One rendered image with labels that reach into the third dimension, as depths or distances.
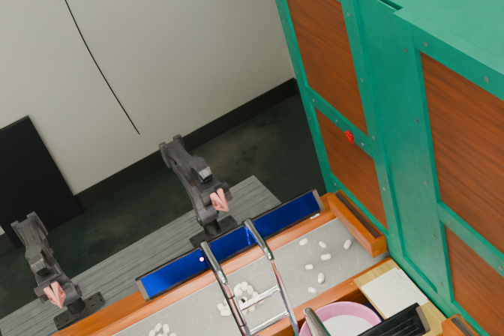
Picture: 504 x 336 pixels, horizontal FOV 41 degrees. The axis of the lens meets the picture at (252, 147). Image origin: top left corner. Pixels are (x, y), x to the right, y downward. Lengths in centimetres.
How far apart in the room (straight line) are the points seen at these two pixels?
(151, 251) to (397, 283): 106
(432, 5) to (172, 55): 280
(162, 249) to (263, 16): 201
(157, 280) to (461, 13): 117
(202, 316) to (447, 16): 139
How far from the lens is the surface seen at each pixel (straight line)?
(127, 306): 254
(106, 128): 421
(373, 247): 230
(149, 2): 403
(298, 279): 240
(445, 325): 205
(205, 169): 226
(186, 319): 243
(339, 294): 229
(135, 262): 283
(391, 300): 223
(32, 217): 257
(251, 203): 285
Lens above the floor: 250
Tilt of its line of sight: 35 degrees down
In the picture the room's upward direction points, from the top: 19 degrees counter-clockwise
